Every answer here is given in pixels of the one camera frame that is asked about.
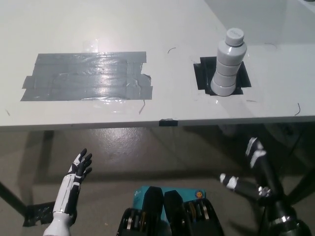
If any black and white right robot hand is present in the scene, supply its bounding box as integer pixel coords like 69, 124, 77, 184
219, 137, 296, 221

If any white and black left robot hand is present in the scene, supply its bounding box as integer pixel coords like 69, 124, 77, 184
54, 148, 93, 215

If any white ribbed plastic bottle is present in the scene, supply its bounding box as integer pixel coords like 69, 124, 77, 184
210, 28, 248, 97

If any black and teal robot torso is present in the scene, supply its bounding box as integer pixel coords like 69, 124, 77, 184
117, 185, 225, 236

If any black metal table leg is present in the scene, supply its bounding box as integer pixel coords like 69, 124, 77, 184
0, 180, 28, 218

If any black tape square marker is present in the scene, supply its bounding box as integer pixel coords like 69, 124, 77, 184
193, 56, 252, 95

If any grey duct tape patch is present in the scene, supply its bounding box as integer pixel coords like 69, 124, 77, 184
19, 51, 154, 102

